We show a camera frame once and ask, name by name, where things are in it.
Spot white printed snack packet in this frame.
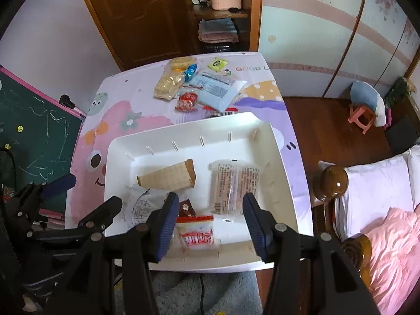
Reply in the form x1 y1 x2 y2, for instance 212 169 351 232
209 159 262 216

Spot cartoon printed tablecloth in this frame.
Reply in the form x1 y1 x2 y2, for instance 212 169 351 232
65 52 313 235

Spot white blue wrapper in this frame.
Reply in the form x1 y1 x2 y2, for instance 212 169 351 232
125 186 169 228

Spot white pillow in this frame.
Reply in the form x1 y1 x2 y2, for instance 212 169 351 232
324 144 419 241

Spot wooden bed post knob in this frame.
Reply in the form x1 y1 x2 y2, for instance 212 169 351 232
313 165 349 203

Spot small red snack packet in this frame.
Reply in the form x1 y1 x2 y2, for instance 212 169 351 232
175 92 198 112

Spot brown wooden door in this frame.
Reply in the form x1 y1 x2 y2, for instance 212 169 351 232
84 0 199 70

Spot small blue candy wrapper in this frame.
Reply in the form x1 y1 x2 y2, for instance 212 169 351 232
184 63 197 82

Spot stack of folded cloths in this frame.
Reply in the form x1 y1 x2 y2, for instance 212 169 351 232
199 18 238 43

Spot clear bag yellow puffs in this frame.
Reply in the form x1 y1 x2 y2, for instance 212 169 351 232
154 70 185 101

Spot pastel wardrobe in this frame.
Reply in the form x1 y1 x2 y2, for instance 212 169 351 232
258 0 419 98

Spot long cracker pack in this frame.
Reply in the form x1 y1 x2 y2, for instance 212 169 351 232
137 159 196 191

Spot blue white cushion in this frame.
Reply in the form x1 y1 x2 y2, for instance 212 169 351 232
350 81 386 127

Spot white red cookies packet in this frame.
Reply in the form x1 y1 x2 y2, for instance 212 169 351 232
176 215 214 250

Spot pink plastic stool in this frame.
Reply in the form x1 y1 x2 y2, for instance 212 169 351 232
347 104 376 134

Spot light blue snack bag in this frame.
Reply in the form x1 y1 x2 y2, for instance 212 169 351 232
186 70 247 112

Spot wooden shelf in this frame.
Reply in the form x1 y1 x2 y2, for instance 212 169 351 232
189 0 262 53

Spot pink blanket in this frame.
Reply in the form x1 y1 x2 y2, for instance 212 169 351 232
362 208 419 314

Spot white plastic tray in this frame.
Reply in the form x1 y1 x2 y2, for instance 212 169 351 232
105 109 313 273

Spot yellow snack bag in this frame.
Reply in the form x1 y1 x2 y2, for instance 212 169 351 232
169 56 197 72

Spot dark red chocolate packet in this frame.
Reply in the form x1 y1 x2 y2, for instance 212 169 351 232
179 199 196 218

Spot green chalkboard pink frame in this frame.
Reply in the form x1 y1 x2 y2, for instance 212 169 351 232
0 65 87 214

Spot green yellow small packet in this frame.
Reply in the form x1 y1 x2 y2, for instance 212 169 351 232
207 58 229 72

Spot dark snack with barcode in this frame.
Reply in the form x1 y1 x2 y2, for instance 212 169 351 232
203 106 238 118

